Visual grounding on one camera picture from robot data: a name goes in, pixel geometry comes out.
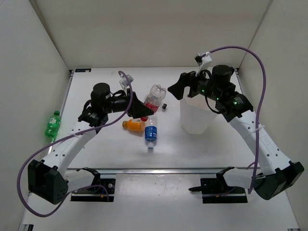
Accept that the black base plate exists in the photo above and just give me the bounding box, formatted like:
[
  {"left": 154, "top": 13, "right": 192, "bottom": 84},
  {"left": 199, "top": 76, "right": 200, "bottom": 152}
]
[
  {"left": 70, "top": 174, "right": 116, "bottom": 203},
  {"left": 188, "top": 178, "right": 248, "bottom": 204}
]

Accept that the clear bottle red label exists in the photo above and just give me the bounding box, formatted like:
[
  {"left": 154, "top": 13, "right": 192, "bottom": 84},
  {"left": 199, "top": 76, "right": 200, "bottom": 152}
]
[{"left": 144, "top": 85, "right": 167, "bottom": 113}]

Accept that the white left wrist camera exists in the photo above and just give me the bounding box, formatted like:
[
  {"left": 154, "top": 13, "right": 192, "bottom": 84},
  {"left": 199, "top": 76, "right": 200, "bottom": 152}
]
[{"left": 119, "top": 74, "right": 134, "bottom": 94}]

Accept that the green plastic bottle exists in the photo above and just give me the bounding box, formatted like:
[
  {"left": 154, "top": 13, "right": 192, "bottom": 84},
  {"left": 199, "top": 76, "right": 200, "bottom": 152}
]
[{"left": 45, "top": 111, "right": 61, "bottom": 140}]

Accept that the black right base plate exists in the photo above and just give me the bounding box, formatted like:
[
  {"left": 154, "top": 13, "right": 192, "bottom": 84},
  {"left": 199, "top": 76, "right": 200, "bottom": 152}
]
[{"left": 188, "top": 178, "right": 248, "bottom": 204}]

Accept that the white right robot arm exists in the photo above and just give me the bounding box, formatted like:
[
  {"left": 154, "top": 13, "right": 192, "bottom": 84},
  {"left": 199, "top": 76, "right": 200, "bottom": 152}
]
[{"left": 167, "top": 65, "right": 304, "bottom": 200}]

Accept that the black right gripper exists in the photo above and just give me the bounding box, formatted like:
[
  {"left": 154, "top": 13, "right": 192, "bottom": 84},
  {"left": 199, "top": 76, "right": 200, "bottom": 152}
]
[{"left": 168, "top": 65, "right": 221, "bottom": 102}]

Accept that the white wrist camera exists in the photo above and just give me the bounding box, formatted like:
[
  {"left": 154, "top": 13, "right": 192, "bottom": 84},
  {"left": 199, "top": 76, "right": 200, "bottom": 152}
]
[
  {"left": 119, "top": 74, "right": 134, "bottom": 94},
  {"left": 194, "top": 51, "right": 212, "bottom": 77}
]

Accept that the orange juice bottle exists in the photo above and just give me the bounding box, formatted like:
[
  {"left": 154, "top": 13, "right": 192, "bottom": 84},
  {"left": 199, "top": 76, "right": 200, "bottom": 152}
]
[{"left": 122, "top": 119, "right": 145, "bottom": 132}]

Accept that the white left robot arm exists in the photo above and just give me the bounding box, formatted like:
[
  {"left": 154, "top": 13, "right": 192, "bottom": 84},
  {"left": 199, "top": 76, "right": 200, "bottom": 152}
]
[{"left": 27, "top": 83, "right": 154, "bottom": 205}]

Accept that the white plastic bin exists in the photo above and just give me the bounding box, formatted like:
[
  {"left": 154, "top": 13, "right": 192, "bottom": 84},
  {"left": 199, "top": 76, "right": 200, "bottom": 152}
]
[{"left": 180, "top": 95, "right": 217, "bottom": 135}]

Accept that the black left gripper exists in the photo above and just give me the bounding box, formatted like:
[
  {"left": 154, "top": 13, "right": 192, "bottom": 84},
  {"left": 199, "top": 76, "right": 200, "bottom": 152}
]
[{"left": 103, "top": 88, "right": 154, "bottom": 119}]

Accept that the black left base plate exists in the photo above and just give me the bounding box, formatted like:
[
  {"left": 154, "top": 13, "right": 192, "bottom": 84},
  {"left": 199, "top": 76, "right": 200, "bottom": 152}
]
[{"left": 70, "top": 174, "right": 116, "bottom": 203}]

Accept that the clear bottle blue label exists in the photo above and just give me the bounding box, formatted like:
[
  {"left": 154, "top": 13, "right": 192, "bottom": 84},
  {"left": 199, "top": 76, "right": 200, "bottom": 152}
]
[{"left": 144, "top": 116, "right": 157, "bottom": 152}]

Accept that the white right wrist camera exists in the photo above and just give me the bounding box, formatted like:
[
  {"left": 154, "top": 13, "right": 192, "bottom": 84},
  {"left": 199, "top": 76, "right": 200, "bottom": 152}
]
[{"left": 194, "top": 51, "right": 212, "bottom": 77}]

